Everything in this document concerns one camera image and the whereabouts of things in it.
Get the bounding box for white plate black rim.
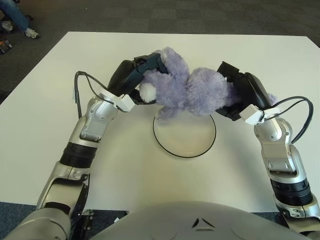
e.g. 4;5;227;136
151;109;217;159

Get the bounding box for silver robot torso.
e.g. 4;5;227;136
92;199;306;240

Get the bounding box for black frame under table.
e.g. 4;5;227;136
77;209;95;240

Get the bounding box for dark object on floor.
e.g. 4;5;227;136
0;39;13;54

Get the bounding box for person leg blue jeans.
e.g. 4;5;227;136
0;0;30;31

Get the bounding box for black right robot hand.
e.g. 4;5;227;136
214;60;275;122

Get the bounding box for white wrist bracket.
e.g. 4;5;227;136
239;104;281;125
98;91;135;113

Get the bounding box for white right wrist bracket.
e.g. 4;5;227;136
239;104;281;125

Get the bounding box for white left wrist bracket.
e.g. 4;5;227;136
98;91;135;113

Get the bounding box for white sneaker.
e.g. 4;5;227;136
24;27;40;39

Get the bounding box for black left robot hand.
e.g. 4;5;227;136
106;51;171;105

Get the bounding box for purple plush teddy bear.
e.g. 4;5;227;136
138;46;280;121

